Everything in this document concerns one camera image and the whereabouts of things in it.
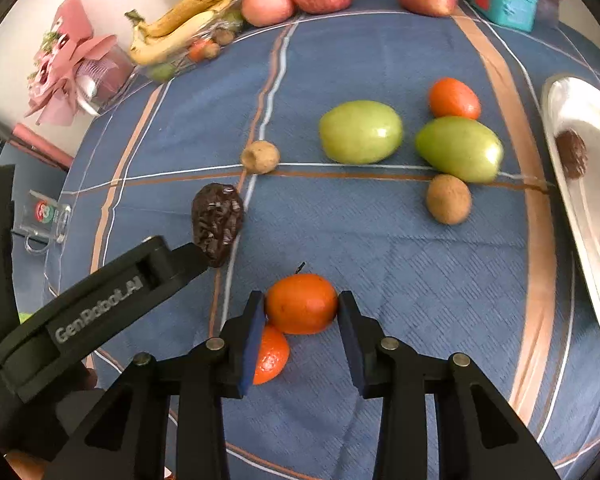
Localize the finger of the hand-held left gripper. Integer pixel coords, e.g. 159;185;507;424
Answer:
0;236;214;402

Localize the round metal bowl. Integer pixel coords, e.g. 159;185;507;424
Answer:
540;74;600;361

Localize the brown longan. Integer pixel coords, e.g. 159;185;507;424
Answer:
240;140;281;176
426;174;473;226

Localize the small orange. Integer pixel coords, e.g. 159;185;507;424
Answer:
252;323;291;386
264;273;340;336
428;77;482;121

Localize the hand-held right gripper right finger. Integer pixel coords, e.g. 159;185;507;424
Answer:
337;291;561;480

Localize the dried red date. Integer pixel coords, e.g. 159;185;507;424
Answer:
555;129;589;181
190;183;245;269

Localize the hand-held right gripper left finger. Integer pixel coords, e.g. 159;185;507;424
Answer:
42;290;266;480

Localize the clear fruit basket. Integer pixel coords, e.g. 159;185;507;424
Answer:
147;7;246;83

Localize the clear acrylic card stand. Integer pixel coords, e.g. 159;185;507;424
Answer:
12;189;73;256

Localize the pink wrapped bouquet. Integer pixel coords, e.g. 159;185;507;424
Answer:
24;0;136;127

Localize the pink apple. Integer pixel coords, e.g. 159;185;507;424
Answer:
241;0;296;28

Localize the yellow banana bunch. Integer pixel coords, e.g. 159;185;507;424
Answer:
124;0;242;67

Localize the blue plaid tablecloth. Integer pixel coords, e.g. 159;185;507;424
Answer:
42;0;600;480

